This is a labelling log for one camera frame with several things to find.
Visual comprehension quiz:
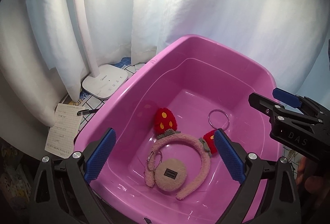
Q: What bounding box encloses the pink strawberry plush headband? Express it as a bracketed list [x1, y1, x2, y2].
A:
[144, 108, 217, 201]

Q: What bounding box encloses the white black grid tablecloth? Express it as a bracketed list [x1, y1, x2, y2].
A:
[61, 57, 145, 134]

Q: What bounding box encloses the handwritten paper note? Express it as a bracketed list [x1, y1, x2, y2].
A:
[45, 103, 85, 159]

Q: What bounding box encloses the white desk lamp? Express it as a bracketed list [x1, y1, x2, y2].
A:
[73, 0, 133, 100]

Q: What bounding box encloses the person's right hand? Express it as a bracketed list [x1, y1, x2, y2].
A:
[295, 156, 329, 218]

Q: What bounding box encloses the silver pouch key ring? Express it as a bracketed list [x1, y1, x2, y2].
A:
[146, 150, 163, 172]

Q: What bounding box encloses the black pen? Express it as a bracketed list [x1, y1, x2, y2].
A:
[77, 108, 99, 116]

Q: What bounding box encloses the small silver bangle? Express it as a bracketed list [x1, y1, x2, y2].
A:
[207, 108, 230, 130]

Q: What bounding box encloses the pink plastic tub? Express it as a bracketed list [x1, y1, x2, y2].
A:
[74, 35, 281, 223]

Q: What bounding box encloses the beige fuzzy round pouch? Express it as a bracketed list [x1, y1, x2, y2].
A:
[154, 158, 187, 192]

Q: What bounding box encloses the white curtain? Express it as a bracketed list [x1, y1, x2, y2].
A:
[1, 0, 329, 126]

